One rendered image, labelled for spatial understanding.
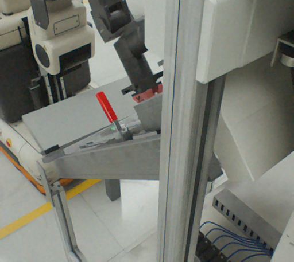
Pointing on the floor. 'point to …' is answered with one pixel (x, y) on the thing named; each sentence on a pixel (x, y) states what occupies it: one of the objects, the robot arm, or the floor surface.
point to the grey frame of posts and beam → (197, 82)
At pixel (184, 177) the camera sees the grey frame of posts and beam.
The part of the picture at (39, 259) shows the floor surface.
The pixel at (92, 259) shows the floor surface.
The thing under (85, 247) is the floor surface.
